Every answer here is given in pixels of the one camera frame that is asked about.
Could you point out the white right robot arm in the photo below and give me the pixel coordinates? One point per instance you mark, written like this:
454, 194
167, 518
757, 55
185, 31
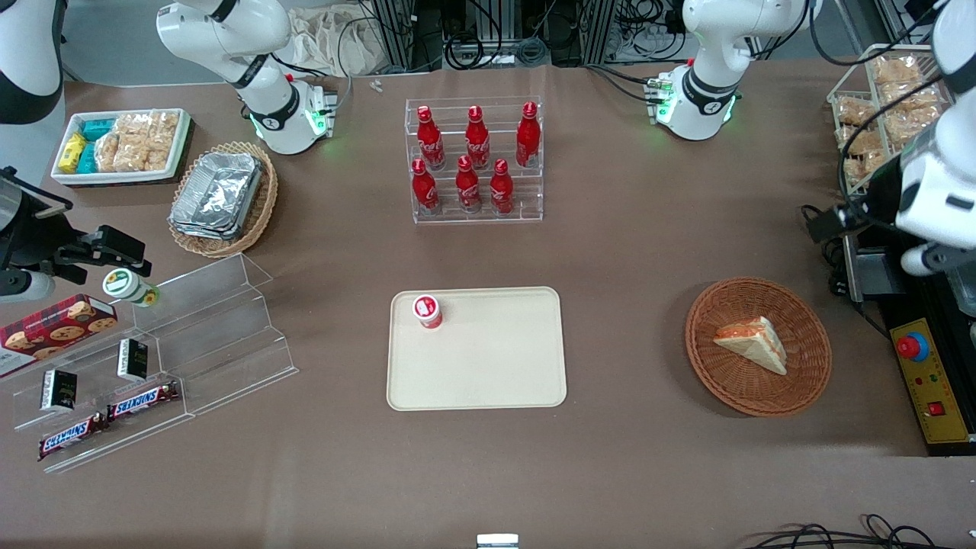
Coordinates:
267, 107

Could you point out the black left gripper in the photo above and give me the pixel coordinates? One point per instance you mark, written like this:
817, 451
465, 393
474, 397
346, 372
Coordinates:
878, 194

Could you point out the teal snack box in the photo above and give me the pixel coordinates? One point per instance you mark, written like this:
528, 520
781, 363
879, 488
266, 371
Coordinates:
97, 129
88, 158

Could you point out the triangular sandwich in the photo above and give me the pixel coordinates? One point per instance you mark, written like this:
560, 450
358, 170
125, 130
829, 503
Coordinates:
755, 347

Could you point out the small white edge block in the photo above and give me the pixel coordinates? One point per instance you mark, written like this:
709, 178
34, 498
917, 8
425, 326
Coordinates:
497, 542

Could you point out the small black white box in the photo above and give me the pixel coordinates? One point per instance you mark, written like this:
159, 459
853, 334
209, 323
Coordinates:
133, 360
59, 390

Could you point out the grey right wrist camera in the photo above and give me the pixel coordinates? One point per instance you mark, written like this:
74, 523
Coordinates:
27, 287

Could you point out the bagged bread pack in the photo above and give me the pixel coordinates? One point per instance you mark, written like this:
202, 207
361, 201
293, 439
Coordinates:
898, 70
865, 152
911, 97
855, 112
911, 128

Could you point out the green lid white cup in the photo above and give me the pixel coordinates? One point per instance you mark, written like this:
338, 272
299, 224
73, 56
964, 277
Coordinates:
126, 287

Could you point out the aluminium frame post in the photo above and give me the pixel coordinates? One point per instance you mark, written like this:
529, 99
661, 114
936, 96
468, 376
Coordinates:
395, 34

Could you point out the Snickers chocolate bar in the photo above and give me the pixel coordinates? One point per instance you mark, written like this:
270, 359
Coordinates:
72, 436
143, 401

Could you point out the white cloth bag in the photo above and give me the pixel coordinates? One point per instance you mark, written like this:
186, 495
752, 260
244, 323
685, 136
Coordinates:
335, 42

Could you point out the oval light wicker basket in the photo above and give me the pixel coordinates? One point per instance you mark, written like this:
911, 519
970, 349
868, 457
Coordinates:
263, 206

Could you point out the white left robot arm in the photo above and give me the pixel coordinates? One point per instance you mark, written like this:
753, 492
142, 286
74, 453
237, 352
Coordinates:
709, 91

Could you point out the clear acrylic bottle rack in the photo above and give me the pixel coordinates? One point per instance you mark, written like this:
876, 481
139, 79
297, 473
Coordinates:
526, 194

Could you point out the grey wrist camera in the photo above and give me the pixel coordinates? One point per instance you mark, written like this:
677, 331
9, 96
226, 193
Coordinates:
932, 259
27, 287

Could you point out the clear rice cracker pack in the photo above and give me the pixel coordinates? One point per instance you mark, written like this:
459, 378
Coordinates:
133, 124
132, 154
108, 152
164, 141

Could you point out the stacked aluminium foil trays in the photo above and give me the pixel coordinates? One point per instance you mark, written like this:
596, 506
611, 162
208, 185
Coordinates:
217, 194

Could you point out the red white yogurt cup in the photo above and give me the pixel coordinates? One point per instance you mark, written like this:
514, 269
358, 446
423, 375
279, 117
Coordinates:
428, 311

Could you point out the yellow control panel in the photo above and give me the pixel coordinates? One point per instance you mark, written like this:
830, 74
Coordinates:
934, 389

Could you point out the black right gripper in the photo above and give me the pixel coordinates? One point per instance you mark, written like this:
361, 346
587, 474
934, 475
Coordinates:
32, 235

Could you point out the white rectangular snack tray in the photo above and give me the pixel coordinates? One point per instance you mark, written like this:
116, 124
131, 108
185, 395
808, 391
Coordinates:
183, 145

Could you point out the red emergency stop button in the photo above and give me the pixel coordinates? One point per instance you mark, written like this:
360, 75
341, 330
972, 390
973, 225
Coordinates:
913, 347

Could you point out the stainless steel pan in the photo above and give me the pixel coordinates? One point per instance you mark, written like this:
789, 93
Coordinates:
962, 293

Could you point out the yellow snack box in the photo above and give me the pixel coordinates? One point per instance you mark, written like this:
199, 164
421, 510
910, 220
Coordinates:
73, 152

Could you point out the red cola bottle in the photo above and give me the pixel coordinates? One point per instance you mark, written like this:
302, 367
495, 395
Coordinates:
430, 141
477, 141
467, 187
528, 137
425, 189
501, 189

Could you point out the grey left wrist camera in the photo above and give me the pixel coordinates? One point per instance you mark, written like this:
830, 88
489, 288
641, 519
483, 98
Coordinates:
932, 259

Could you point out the red plaid cookie box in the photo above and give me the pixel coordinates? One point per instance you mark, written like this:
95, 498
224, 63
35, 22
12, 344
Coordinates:
53, 332

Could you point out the round brown wicker basket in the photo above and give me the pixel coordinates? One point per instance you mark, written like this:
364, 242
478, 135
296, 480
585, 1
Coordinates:
732, 381

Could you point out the clear acrylic stepped shelf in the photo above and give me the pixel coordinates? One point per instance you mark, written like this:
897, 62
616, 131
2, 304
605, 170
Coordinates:
221, 335

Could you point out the beige plastic tray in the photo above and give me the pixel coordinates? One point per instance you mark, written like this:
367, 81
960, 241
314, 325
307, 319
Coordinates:
488, 366

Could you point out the black machine housing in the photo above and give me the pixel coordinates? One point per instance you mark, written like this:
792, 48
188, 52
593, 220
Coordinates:
915, 305

